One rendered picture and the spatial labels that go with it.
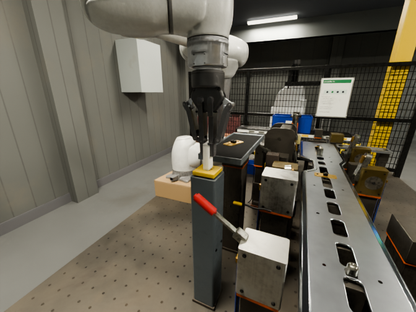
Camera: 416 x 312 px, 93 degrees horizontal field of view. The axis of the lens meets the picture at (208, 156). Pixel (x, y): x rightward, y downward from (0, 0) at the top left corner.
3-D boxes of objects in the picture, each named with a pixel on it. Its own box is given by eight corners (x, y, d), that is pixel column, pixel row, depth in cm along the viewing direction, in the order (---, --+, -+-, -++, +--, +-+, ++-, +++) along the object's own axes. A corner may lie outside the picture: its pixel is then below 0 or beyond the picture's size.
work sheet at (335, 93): (346, 117, 159) (355, 77, 150) (314, 116, 168) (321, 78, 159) (345, 117, 161) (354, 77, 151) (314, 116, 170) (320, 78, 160)
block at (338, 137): (334, 181, 148) (344, 135, 137) (322, 179, 151) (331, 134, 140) (333, 177, 155) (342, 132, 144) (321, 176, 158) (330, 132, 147)
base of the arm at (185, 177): (160, 179, 126) (160, 171, 125) (181, 170, 145) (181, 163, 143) (183, 185, 117) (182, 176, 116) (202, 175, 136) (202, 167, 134)
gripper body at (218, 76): (182, 69, 42) (184, 112, 45) (219, 67, 39) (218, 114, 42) (199, 72, 49) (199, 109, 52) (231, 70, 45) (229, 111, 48)
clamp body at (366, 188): (376, 246, 87) (400, 173, 76) (344, 238, 92) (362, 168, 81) (371, 236, 93) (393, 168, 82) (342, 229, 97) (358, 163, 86)
